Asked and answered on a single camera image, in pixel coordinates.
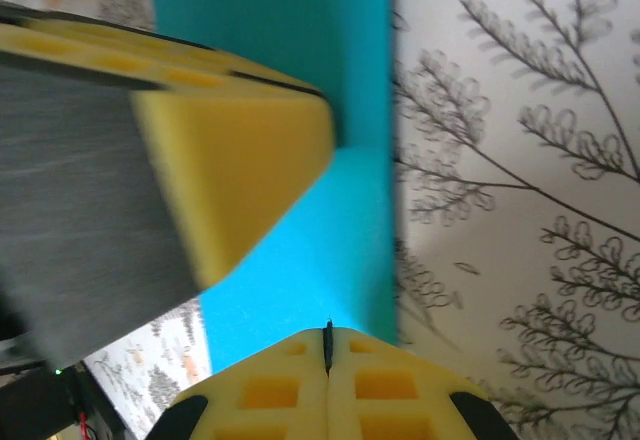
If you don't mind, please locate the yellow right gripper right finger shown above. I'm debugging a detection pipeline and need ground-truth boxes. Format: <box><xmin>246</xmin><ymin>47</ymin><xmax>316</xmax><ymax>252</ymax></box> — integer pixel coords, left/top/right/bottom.
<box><xmin>327</xmin><ymin>327</ymin><xmax>521</xmax><ymax>440</ymax></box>

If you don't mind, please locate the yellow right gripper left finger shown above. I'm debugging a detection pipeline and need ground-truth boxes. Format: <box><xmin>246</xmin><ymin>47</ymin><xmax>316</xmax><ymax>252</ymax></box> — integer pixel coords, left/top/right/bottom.
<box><xmin>147</xmin><ymin>327</ymin><xmax>330</xmax><ymax>440</ymax></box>

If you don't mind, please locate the blue paper sheet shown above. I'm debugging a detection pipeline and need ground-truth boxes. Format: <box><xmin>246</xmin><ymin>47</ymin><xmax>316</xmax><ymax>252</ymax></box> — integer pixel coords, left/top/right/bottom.
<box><xmin>148</xmin><ymin>0</ymin><xmax>402</xmax><ymax>377</ymax></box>

